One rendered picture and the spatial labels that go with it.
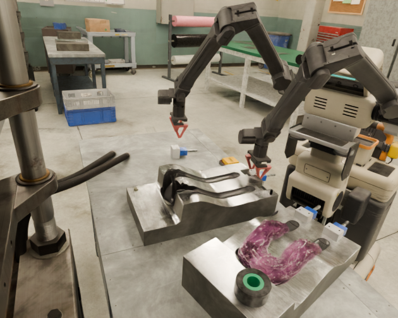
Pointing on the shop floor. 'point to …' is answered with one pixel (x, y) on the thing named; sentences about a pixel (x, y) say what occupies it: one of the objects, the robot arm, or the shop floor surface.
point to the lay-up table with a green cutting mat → (251, 88)
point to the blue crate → (90, 116)
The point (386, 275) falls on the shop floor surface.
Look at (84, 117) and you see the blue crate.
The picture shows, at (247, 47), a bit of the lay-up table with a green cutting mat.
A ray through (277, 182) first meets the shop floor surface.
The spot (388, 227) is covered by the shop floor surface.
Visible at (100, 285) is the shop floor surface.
